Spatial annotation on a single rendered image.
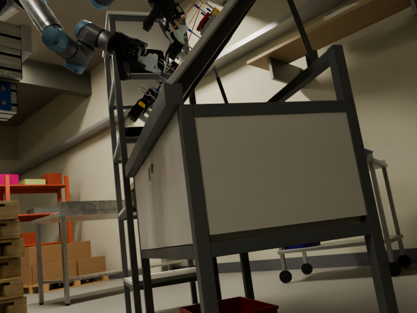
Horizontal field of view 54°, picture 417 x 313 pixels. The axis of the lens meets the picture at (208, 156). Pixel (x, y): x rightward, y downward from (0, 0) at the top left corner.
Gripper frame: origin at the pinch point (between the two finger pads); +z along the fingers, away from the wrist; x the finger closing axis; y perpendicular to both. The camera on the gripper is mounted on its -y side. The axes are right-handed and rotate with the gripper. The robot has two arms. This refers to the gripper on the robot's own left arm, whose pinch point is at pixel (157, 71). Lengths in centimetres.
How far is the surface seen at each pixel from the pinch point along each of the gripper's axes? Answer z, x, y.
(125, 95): -66, 112, -49
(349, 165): 74, -2, 0
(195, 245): 45, -40, -30
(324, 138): 63, -3, 5
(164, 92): 16.7, -27.9, 1.7
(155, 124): 12.4, -15.4, -12.7
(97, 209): -97, 190, -192
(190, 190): 37, -35, -18
